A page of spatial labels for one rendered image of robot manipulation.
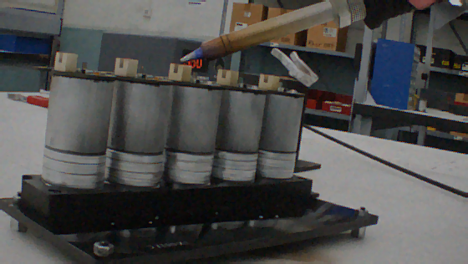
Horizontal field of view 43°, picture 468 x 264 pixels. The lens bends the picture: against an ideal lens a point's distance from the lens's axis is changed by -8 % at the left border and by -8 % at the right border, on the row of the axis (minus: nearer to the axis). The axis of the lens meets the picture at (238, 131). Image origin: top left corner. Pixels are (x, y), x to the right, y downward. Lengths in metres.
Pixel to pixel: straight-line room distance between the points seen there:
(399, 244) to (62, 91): 0.17
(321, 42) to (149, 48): 3.87
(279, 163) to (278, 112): 0.02
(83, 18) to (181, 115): 6.15
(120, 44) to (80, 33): 5.52
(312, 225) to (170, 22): 5.51
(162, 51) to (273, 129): 0.52
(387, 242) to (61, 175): 0.16
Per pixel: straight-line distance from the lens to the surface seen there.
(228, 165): 0.28
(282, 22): 0.24
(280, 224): 0.26
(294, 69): 0.47
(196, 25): 5.60
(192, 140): 0.26
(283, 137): 0.30
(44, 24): 3.46
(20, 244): 0.23
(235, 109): 0.28
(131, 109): 0.24
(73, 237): 0.21
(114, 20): 6.13
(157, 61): 0.81
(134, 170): 0.24
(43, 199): 0.22
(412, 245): 0.30
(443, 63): 4.44
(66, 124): 0.22
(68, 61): 0.23
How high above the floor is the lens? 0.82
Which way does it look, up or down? 6 degrees down
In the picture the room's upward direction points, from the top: 8 degrees clockwise
